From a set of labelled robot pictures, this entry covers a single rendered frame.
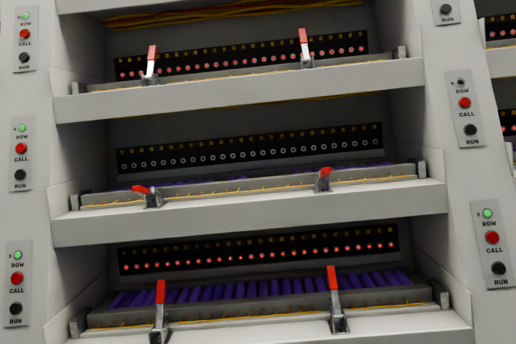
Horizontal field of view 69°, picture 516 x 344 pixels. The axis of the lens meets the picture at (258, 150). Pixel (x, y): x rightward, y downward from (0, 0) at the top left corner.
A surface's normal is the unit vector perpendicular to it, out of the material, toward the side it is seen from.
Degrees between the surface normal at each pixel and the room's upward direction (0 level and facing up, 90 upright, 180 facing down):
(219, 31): 90
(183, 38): 90
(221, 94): 105
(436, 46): 90
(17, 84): 90
